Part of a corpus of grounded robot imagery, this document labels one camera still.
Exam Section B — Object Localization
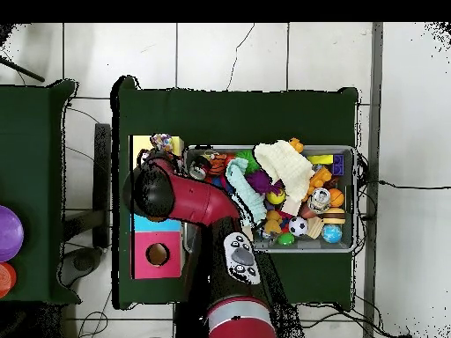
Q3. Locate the light blue knitted cloth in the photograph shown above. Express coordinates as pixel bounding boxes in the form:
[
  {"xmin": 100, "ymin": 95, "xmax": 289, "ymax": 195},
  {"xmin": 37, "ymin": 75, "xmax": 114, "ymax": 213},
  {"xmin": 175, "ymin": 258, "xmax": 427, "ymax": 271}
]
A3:
[{"xmin": 225, "ymin": 157, "xmax": 268, "ymax": 226}]

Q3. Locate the cream knitted cloth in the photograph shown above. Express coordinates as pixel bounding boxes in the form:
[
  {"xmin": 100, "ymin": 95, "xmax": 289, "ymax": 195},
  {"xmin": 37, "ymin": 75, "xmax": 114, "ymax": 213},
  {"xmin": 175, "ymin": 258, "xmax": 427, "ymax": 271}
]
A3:
[{"xmin": 253, "ymin": 139, "xmax": 315, "ymax": 203}]

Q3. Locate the wooden box with three holes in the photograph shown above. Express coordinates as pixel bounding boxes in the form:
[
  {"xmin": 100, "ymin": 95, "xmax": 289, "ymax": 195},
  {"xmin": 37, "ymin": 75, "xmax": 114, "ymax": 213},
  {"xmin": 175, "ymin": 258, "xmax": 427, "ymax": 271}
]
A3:
[{"xmin": 128, "ymin": 135, "xmax": 186, "ymax": 281}]

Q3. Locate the silver mesh bin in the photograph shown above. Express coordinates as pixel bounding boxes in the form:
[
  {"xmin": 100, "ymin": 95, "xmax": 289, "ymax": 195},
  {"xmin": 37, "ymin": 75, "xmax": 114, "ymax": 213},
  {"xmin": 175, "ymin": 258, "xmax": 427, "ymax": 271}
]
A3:
[{"xmin": 181, "ymin": 143, "xmax": 358, "ymax": 254}]

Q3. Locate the purple spiky toy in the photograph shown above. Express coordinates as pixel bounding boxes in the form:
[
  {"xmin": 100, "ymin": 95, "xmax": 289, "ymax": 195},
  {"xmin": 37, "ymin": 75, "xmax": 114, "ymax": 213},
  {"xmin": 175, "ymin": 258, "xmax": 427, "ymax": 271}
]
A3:
[{"xmin": 245, "ymin": 170, "xmax": 284, "ymax": 195}]

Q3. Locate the brown plush toy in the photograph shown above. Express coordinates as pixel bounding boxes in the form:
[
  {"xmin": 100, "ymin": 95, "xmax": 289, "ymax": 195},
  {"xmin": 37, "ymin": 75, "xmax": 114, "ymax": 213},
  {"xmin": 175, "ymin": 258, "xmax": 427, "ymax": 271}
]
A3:
[{"xmin": 263, "ymin": 209, "xmax": 283, "ymax": 235}]

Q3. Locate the dark green table cloth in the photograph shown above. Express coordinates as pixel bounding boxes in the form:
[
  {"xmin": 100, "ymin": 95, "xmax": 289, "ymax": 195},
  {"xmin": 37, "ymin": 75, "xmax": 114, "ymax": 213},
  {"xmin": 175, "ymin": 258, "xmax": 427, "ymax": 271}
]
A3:
[
  {"xmin": 111, "ymin": 75, "xmax": 360, "ymax": 311},
  {"xmin": 0, "ymin": 79, "xmax": 82, "ymax": 305}
]

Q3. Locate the small soccer ball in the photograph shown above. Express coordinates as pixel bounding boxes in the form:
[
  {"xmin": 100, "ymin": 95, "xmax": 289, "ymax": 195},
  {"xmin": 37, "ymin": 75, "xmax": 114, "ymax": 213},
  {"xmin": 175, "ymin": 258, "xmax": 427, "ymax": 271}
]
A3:
[{"xmin": 288, "ymin": 216, "xmax": 309, "ymax": 237}]

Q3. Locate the silver drink can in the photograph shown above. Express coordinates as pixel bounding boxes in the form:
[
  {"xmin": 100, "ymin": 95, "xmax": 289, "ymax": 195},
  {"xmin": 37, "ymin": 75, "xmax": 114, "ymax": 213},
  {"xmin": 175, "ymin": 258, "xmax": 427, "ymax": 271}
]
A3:
[{"xmin": 307, "ymin": 187, "xmax": 332, "ymax": 214}]

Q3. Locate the long orange building block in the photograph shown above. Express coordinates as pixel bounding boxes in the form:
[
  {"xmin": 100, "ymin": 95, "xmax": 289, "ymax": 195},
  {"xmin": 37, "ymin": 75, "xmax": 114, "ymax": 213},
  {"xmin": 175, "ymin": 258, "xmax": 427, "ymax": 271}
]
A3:
[{"xmin": 305, "ymin": 166, "xmax": 333, "ymax": 195}]

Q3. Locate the orange toy basketball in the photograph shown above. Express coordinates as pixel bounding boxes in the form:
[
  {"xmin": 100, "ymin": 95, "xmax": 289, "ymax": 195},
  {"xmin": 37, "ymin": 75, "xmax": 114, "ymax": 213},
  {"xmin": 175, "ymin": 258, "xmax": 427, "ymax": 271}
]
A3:
[{"xmin": 329, "ymin": 187, "xmax": 345, "ymax": 208}]

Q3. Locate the black stand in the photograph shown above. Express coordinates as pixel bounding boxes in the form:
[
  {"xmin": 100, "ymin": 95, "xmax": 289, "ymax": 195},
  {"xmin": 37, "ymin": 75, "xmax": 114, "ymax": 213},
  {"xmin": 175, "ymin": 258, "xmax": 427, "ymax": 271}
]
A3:
[{"xmin": 57, "ymin": 122, "xmax": 113, "ymax": 288}]

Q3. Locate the purple bowl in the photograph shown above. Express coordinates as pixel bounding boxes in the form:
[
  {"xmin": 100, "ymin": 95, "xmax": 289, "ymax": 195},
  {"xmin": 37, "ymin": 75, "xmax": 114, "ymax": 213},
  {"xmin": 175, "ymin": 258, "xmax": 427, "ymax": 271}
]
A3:
[{"xmin": 0, "ymin": 204, "xmax": 25, "ymax": 262}]

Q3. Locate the black rod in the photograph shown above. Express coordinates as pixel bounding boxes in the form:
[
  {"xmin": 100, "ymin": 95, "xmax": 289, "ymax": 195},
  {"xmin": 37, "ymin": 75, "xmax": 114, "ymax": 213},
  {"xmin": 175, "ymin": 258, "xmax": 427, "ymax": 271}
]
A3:
[{"xmin": 0, "ymin": 55, "xmax": 46, "ymax": 83}]

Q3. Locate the orange ribbed disc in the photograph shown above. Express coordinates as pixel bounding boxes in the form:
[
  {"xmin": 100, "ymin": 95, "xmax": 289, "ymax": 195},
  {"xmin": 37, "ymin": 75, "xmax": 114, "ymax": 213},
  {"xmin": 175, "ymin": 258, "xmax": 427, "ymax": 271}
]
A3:
[{"xmin": 0, "ymin": 261, "xmax": 18, "ymax": 299}]

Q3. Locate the black cable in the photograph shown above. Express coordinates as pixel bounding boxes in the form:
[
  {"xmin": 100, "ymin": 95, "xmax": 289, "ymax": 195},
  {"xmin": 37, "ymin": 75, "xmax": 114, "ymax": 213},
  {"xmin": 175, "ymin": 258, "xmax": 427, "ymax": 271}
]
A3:
[{"xmin": 378, "ymin": 180, "xmax": 451, "ymax": 190}]

